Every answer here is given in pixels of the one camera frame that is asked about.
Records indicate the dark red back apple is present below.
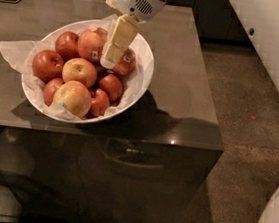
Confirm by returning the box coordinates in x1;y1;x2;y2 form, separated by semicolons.
55;31;79;61

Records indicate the white bowl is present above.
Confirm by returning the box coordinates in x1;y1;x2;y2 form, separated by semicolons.
21;19;154;124

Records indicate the yellow-red centre apple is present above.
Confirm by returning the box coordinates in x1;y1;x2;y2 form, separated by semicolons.
62;57;98;88

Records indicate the red front-right apple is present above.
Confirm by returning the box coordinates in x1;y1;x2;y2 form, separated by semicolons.
87;88;110;118

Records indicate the small red front-left apple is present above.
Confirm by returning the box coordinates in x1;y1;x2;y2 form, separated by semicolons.
43;78;64;106

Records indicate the red apple with sticker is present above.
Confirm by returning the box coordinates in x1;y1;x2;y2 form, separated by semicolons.
112;48;136;76

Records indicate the large yellow front apple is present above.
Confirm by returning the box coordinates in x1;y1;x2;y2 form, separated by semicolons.
52;81;92;118

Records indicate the red left apple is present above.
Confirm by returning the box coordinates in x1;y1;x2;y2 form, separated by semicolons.
32;49;65;83

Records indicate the red right-centre apple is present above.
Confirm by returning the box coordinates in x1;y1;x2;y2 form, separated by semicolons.
97;73;124;102

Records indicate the white paper liner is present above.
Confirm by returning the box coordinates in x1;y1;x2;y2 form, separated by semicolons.
0;0;154;130

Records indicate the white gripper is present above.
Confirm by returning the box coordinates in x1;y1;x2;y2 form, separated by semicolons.
100;0;166;69

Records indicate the large top red-yellow apple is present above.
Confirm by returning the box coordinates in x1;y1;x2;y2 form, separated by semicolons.
77;27;108;62

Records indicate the dark cabinet row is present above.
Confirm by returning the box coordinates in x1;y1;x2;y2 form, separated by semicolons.
167;0;252;47

